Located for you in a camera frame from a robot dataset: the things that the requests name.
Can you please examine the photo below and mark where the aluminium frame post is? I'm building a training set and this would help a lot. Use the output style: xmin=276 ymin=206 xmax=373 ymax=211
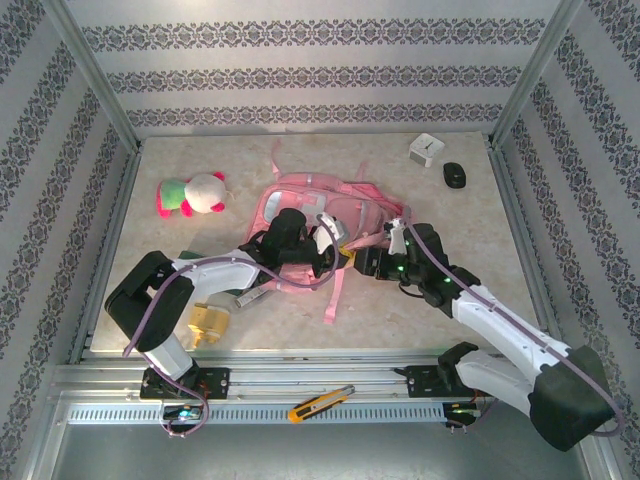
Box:
xmin=487 ymin=0 xmax=586 ymax=150
xmin=42 ymin=0 xmax=144 ymax=151

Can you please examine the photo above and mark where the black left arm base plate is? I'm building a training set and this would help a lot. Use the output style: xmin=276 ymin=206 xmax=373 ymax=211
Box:
xmin=139 ymin=367 xmax=232 ymax=401

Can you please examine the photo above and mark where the black computer mouse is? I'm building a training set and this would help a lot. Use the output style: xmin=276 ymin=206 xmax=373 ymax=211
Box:
xmin=442 ymin=162 xmax=469 ymax=190

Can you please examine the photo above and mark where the gold shiny box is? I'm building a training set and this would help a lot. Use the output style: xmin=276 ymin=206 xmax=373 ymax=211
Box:
xmin=187 ymin=302 xmax=231 ymax=349

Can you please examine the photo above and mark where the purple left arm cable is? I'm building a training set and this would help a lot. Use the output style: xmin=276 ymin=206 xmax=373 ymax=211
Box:
xmin=122 ymin=213 xmax=342 ymax=440

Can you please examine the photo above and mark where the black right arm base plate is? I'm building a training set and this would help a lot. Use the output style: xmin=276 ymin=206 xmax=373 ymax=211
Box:
xmin=394 ymin=364 xmax=496 ymax=400

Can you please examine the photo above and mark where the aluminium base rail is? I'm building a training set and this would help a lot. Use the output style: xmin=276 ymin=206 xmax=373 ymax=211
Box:
xmin=49 ymin=349 xmax=541 ymax=401

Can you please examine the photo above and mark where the yellow utility knife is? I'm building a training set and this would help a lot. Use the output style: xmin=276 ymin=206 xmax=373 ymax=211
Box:
xmin=287 ymin=383 xmax=356 ymax=425

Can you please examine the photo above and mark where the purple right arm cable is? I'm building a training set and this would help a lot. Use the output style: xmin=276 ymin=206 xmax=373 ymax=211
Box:
xmin=404 ymin=204 xmax=625 ymax=439

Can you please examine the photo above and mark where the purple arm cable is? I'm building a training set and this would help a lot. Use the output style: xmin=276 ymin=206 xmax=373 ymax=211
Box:
xmin=404 ymin=204 xmax=625 ymax=439
xmin=122 ymin=213 xmax=342 ymax=440

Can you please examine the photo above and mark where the pink backpack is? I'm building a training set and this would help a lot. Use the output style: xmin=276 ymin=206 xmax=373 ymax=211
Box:
xmin=244 ymin=139 xmax=416 ymax=325

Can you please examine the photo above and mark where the white pink green plush toy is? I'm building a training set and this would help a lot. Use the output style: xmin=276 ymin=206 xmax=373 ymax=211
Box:
xmin=157 ymin=171 xmax=236 ymax=220

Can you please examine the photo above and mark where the white square clock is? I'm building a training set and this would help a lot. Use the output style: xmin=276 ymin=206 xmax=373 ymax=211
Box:
xmin=408 ymin=133 xmax=446 ymax=169

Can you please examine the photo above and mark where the slotted grey cable duct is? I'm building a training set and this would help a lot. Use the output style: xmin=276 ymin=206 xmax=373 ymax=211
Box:
xmin=64 ymin=402 xmax=447 ymax=426

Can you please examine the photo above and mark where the silver pen box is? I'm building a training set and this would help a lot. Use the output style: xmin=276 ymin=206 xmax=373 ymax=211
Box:
xmin=234 ymin=284 xmax=269 ymax=309

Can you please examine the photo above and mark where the aluminium side rail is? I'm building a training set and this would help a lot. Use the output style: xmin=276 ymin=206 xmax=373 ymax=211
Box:
xmin=69 ymin=147 xmax=144 ymax=365
xmin=487 ymin=144 xmax=571 ymax=361

